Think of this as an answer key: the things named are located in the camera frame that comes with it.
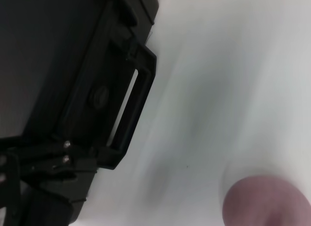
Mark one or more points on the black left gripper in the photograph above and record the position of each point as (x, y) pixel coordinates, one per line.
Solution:
(11, 187)

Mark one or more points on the black plastic carrying case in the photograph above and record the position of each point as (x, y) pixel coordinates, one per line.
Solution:
(48, 65)

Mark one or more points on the pink fuzzy peach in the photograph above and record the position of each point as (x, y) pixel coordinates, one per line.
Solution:
(267, 204)

